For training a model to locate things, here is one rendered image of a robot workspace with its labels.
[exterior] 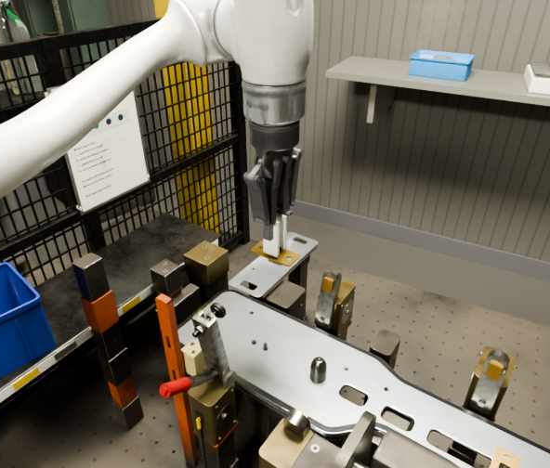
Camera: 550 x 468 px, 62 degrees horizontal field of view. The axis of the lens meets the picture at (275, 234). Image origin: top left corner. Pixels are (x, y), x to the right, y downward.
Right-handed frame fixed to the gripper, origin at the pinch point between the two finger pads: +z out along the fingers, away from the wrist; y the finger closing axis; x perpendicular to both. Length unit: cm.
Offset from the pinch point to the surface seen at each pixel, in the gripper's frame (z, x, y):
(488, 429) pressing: 30, 40, -7
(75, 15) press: -6, -214, -115
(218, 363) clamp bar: 17.8, -0.7, 15.9
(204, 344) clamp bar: 14.0, -2.8, 16.6
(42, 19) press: 3, -275, -131
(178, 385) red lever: 15.7, -1.7, 24.1
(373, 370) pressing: 29.5, 18.6, -7.2
